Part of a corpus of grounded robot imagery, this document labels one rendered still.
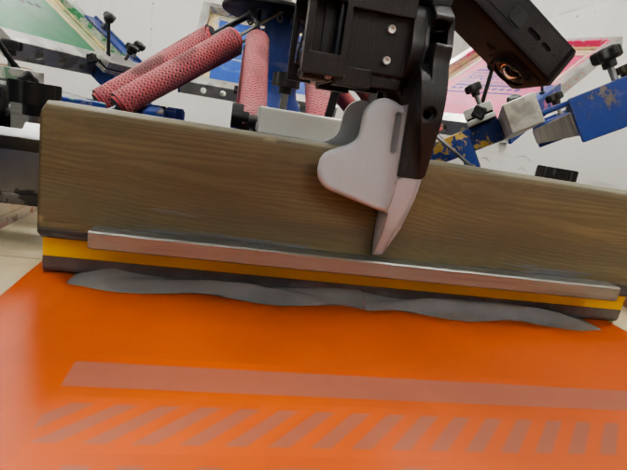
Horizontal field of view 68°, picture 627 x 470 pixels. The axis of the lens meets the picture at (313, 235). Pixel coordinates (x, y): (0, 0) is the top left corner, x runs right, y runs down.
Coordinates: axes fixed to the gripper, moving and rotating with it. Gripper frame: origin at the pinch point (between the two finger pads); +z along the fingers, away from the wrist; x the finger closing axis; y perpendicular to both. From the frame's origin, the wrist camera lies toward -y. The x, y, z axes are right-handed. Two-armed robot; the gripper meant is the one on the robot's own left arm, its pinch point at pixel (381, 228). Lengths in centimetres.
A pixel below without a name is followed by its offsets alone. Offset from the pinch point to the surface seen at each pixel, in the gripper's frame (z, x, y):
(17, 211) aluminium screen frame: 3.9, -10.3, 26.2
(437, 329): 5.1, 4.3, -3.2
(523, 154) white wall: -6, -281, -200
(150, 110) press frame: -4, -70, 26
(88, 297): 4.8, 3.7, 17.1
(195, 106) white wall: -5, -421, 42
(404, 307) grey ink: 4.8, 1.7, -2.0
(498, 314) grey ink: 5.0, 1.6, -9.1
